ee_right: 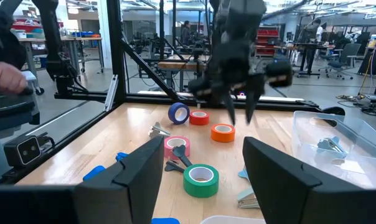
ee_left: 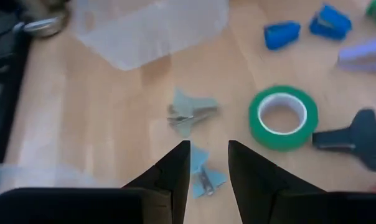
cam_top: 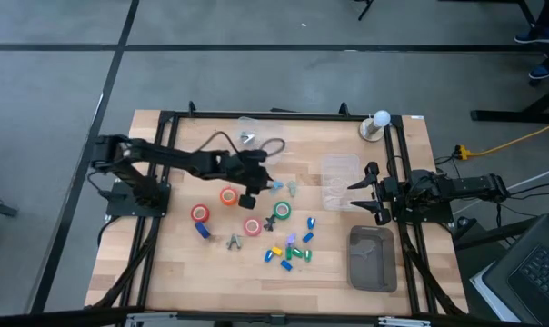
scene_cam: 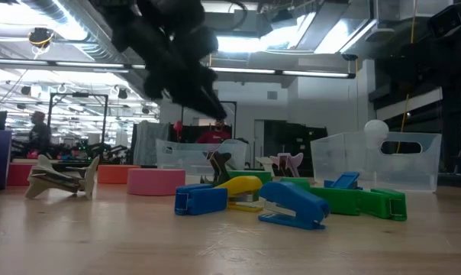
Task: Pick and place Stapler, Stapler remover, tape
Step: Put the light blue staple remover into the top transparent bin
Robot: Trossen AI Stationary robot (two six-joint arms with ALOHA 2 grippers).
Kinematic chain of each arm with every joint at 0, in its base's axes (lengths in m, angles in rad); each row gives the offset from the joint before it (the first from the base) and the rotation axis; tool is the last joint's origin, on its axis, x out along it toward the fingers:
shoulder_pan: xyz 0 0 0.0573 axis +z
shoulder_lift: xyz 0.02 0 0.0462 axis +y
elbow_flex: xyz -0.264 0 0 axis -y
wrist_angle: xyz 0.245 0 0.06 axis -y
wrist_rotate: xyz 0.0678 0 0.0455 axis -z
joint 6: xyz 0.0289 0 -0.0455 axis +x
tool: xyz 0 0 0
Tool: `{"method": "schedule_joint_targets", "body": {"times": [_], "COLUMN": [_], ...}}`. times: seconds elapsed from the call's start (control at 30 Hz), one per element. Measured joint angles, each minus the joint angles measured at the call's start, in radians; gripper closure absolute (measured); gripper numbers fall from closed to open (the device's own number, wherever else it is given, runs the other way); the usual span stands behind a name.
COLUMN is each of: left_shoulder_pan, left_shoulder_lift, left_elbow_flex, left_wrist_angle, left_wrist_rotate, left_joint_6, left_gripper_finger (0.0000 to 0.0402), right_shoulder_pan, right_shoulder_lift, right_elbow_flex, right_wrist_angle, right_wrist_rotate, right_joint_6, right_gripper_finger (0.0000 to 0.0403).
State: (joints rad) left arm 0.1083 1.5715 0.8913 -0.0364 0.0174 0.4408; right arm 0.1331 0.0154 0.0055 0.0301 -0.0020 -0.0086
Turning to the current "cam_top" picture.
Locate person's blue shoe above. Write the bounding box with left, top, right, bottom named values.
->
left=514, top=25, right=549, bottom=45
left=527, top=57, right=549, bottom=82

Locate silver aluminium bracket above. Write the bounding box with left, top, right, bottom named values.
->
left=377, top=316, right=433, bottom=327
left=125, top=312, right=178, bottom=327

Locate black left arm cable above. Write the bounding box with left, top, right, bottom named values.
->
left=195, top=130, right=287, bottom=160

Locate clear plastic bin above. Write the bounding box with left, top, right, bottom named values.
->
left=320, top=153, right=363, bottom=213
left=235, top=115, right=288, bottom=167

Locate yellow extension cable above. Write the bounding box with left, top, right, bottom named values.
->
left=464, top=118, right=549, bottom=159

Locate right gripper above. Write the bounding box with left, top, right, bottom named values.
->
left=346, top=161, right=401, bottom=227

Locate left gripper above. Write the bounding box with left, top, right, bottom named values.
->
left=232, top=148, right=275, bottom=196

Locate red tape roll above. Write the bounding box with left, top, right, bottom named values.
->
left=190, top=203, right=211, bottom=224

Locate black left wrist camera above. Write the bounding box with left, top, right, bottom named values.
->
left=237, top=193, right=258, bottom=211

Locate grey translucent plastic bin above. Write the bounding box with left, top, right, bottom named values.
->
left=346, top=224, right=399, bottom=293

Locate pink tape roll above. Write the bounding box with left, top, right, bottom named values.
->
left=243, top=217, right=263, bottom=238

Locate black tripod leg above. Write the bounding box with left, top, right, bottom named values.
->
left=354, top=0, right=376, bottom=22

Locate green tape roll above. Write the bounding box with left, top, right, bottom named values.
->
left=273, top=201, right=293, bottom=221

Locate white cable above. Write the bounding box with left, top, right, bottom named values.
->
left=505, top=162, right=549, bottom=192

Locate black aluminium table frame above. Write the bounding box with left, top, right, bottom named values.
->
left=85, top=100, right=469, bottom=327

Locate black desk leg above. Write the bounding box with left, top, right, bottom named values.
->
left=454, top=215, right=539, bottom=252

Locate black desk foot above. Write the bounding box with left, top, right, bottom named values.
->
left=470, top=67, right=549, bottom=124

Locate white bulb lamp wooden base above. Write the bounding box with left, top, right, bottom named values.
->
left=358, top=109, right=392, bottom=144

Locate orange tape roll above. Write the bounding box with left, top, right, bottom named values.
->
left=219, top=186, right=239, bottom=207

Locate black laptop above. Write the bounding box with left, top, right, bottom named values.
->
left=482, top=212, right=549, bottom=327

